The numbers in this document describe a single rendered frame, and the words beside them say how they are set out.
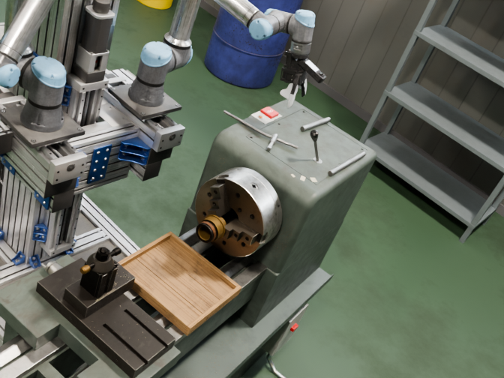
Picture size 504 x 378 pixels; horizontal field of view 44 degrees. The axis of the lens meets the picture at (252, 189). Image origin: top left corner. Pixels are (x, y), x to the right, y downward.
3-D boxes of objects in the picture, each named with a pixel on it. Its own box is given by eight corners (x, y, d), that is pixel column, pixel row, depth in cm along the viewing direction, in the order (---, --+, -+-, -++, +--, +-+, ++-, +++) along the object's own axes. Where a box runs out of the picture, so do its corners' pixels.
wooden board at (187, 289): (168, 238, 243) (170, 231, 241) (238, 294, 232) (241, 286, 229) (112, 272, 220) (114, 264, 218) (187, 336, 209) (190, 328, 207)
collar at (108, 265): (100, 250, 191) (103, 243, 190) (119, 265, 189) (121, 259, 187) (81, 261, 185) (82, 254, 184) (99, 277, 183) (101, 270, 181)
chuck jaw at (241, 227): (241, 214, 230) (267, 230, 225) (238, 224, 232) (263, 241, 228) (223, 225, 221) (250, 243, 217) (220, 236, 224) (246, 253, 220)
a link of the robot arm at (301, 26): (298, 7, 233) (319, 12, 230) (294, 36, 238) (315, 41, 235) (289, 10, 227) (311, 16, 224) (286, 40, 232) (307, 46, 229)
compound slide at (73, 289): (111, 269, 207) (114, 259, 204) (133, 287, 204) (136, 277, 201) (62, 298, 192) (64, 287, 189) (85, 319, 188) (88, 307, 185)
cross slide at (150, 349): (79, 266, 210) (81, 256, 207) (172, 347, 196) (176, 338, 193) (34, 291, 196) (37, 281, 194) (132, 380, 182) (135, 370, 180)
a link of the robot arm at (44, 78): (49, 110, 215) (54, 76, 208) (16, 94, 217) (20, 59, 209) (69, 98, 225) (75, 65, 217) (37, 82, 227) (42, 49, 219)
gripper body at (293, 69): (287, 76, 247) (291, 47, 241) (307, 82, 244) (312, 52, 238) (279, 82, 240) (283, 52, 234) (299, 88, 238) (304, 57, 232)
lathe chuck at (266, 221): (197, 207, 250) (230, 152, 230) (253, 262, 243) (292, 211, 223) (183, 215, 243) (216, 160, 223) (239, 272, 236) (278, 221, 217)
